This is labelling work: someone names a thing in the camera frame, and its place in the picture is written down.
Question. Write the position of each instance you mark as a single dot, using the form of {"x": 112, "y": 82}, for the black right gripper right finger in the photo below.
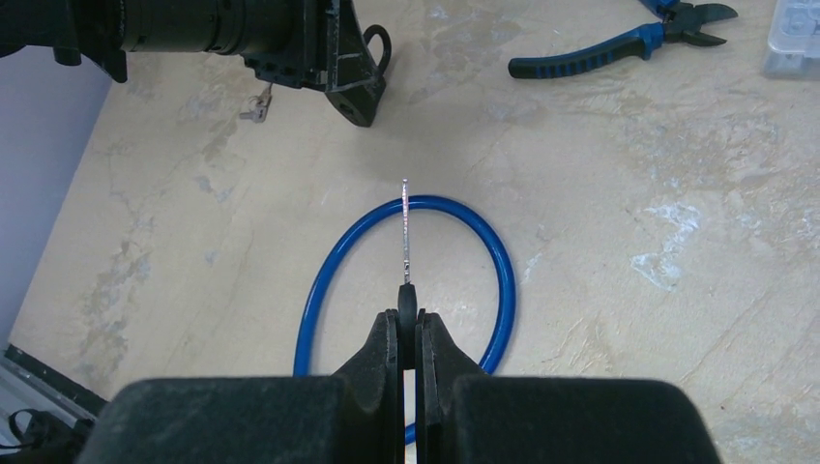
{"x": 465, "y": 415}

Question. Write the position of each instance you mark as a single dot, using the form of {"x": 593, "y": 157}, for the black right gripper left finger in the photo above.
{"x": 354, "y": 415}

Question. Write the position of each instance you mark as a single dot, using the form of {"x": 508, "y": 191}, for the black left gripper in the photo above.
{"x": 318, "y": 45}

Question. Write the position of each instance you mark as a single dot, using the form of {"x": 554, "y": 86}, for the black headed key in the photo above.
{"x": 407, "y": 304}

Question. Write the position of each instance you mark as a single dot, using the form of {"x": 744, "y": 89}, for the blue cable lock loop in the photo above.
{"x": 504, "y": 324}

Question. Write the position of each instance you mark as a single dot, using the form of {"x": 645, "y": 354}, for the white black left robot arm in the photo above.
{"x": 105, "y": 31}

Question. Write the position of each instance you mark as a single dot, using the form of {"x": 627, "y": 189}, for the small silver keys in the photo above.
{"x": 260, "y": 105}

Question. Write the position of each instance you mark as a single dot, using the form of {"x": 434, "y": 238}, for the clear plastic screw organizer box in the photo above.
{"x": 793, "y": 41}

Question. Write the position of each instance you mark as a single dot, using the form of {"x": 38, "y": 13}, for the blue handled pliers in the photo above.
{"x": 679, "y": 22}

